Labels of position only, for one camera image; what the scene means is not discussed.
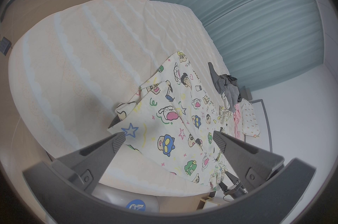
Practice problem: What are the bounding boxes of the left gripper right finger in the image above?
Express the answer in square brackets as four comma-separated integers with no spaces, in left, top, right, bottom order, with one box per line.
[213,131,284,190]

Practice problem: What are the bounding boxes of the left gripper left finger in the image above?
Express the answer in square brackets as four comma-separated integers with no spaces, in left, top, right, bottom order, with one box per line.
[51,132,126,193]

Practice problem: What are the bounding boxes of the white printed pyjama top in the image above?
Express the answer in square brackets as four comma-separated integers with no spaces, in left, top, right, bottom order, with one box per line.
[107,51,235,192]

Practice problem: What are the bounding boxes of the white drawer cabinet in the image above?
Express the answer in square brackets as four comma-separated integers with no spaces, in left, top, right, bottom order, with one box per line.
[198,191,225,210]

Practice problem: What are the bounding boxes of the pink garment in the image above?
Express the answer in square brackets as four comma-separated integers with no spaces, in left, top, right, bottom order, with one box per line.
[232,104,245,140]

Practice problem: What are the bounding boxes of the white printed pillow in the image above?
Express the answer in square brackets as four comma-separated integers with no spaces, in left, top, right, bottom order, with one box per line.
[240,100,262,138]

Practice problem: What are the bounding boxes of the grey knit garment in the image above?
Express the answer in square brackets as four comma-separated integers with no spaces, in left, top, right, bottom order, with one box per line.
[222,84,239,112]

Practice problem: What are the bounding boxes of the grey bedside table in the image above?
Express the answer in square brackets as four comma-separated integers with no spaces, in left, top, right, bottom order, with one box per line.
[239,87,252,100]

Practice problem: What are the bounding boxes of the black garment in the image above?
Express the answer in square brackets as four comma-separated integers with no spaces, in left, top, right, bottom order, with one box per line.
[224,74,242,87]

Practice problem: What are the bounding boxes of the dark grey garment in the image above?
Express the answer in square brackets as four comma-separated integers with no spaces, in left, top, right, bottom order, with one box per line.
[208,62,227,92]

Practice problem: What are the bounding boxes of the bed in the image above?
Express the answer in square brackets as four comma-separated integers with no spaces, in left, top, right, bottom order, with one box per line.
[8,0,272,197]

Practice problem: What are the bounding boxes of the small black box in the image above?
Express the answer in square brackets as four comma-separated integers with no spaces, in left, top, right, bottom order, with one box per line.
[0,37,12,55]

